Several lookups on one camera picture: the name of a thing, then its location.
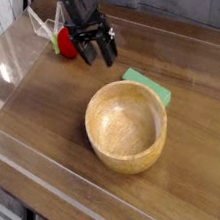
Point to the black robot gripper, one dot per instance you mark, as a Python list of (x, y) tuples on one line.
[(87, 23)]

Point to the red felt fruit ball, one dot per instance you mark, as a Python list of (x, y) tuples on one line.
[(63, 45)]

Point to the round wooden bowl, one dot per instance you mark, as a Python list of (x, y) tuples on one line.
[(126, 124)]

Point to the green rectangular block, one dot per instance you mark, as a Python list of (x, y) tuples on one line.
[(163, 93)]

